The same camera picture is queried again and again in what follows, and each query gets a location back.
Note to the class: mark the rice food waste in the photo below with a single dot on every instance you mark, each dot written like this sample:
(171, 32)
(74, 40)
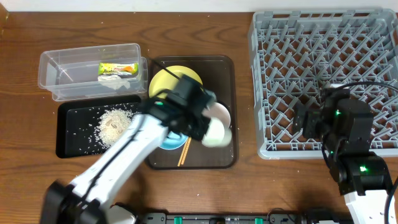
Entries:
(112, 127)

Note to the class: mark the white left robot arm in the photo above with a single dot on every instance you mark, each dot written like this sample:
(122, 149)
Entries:
(88, 197)

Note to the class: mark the black plastic bin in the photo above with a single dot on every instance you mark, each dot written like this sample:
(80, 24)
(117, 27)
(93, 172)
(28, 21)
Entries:
(65, 118)

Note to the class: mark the yellow plate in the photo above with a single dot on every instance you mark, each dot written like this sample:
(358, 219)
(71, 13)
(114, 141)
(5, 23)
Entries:
(164, 80)

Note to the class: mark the clear plastic bin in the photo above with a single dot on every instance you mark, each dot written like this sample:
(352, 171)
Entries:
(72, 74)

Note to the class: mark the grey dishwasher rack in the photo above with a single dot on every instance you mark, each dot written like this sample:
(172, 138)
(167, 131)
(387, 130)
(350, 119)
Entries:
(294, 54)

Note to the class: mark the dark brown serving tray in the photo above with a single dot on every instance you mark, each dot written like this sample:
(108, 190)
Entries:
(217, 75)

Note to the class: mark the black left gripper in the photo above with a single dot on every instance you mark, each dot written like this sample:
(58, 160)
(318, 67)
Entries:
(201, 134)

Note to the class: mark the pink bowl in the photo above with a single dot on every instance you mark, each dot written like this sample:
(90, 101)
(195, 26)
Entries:
(221, 112)

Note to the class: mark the pale green cup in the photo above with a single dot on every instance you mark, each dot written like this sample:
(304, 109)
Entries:
(217, 135)

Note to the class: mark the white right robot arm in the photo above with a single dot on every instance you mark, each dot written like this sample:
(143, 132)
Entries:
(344, 125)

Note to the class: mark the green snack wrapper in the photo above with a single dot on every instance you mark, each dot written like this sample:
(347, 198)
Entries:
(117, 68)

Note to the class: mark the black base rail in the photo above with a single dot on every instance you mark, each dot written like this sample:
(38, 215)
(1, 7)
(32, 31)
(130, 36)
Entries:
(273, 217)

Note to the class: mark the light blue bowl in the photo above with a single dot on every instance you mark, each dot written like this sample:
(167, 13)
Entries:
(173, 141)

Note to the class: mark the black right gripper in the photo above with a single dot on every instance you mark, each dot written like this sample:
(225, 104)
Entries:
(306, 120)

